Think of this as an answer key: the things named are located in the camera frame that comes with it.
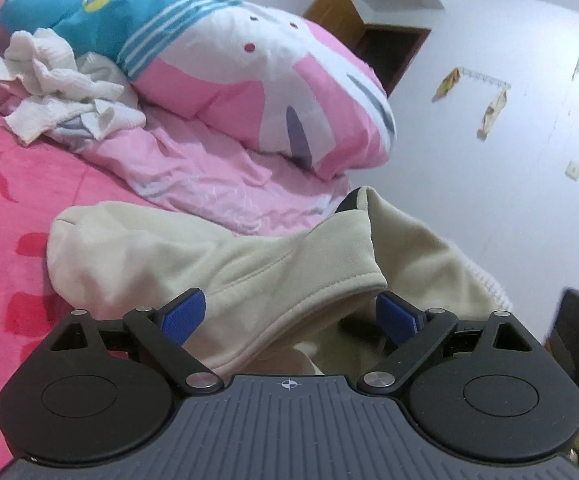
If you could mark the wall hook rack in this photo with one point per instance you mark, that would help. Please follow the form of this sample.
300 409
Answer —
486 79

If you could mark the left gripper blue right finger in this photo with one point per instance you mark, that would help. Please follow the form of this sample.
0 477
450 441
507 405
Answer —
417 336

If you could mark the large pink blue cartoon pillow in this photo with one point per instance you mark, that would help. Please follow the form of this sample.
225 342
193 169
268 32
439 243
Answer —
273 81

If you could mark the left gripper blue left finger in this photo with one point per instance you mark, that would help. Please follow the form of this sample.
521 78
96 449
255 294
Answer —
158 337

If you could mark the beige zip hoodie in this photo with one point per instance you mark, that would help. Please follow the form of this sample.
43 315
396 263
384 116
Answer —
300 304

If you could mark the pink magenta floral bed blanket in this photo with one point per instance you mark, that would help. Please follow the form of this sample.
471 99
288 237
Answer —
36 184

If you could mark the crumpled white cloth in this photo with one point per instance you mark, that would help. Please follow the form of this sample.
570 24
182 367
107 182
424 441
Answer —
61 87

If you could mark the brown wooden door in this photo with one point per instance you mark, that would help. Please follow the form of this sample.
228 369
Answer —
387 49

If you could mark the light pink quilt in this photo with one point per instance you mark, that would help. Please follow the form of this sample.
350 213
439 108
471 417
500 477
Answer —
171 162

